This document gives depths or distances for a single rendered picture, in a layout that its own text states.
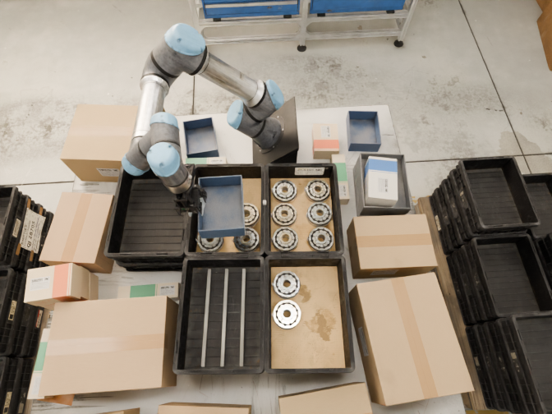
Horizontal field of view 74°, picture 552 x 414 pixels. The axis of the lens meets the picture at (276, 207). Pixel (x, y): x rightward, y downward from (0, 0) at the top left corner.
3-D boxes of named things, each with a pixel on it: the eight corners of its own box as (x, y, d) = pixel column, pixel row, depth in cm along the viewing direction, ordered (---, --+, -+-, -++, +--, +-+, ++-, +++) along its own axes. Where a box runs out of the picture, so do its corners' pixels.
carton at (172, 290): (122, 304, 150) (117, 301, 145) (124, 289, 153) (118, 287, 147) (181, 300, 151) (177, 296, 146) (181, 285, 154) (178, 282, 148)
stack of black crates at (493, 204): (426, 196, 234) (458, 158, 193) (472, 193, 235) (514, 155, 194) (443, 256, 217) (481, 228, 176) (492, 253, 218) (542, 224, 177)
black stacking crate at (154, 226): (131, 178, 163) (121, 165, 152) (197, 178, 163) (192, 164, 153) (116, 265, 146) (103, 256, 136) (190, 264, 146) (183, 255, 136)
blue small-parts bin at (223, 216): (201, 186, 132) (198, 177, 126) (242, 184, 133) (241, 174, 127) (201, 238, 124) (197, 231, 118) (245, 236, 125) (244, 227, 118)
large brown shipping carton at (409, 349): (347, 294, 152) (356, 283, 134) (416, 284, 154) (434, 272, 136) (370, 402, 136) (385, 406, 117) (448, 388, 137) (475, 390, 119)
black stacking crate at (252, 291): (190, 265, 146) (184, 257, 136) (264, 264, 146) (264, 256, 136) (181, 374, 129) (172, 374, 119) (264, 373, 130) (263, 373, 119)
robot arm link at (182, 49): (260, 105, 163) (149, 42, 123) (285, 85, 155) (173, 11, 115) (265, 126, 158) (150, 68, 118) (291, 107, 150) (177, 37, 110)
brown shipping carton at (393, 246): (352, 278, 155) (361, 269, 140) (346, 231, 164) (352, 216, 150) (422, 276, 156) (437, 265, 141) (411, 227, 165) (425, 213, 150)
